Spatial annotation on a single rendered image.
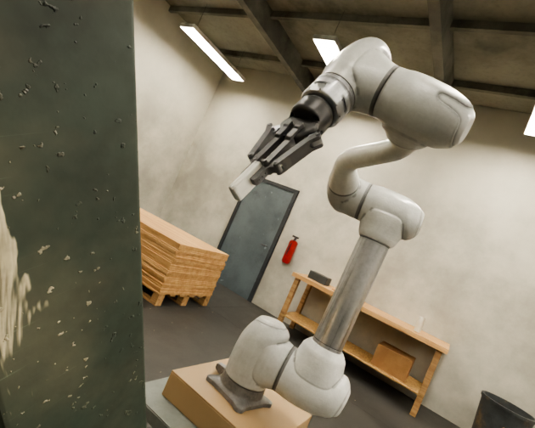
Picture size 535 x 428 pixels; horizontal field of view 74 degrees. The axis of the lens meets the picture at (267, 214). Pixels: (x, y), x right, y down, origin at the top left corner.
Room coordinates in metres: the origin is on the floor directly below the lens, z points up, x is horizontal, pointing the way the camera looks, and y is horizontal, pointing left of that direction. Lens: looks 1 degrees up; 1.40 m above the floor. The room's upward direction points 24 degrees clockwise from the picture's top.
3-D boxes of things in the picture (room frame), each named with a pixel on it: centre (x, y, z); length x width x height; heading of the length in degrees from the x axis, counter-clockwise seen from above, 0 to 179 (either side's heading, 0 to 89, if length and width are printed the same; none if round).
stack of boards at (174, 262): (5.16, 1.57, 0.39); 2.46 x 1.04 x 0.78; 59
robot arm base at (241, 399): (1.23, -0.14, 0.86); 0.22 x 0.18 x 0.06; 49
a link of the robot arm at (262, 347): (1.22, -0.17, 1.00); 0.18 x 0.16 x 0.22; 72
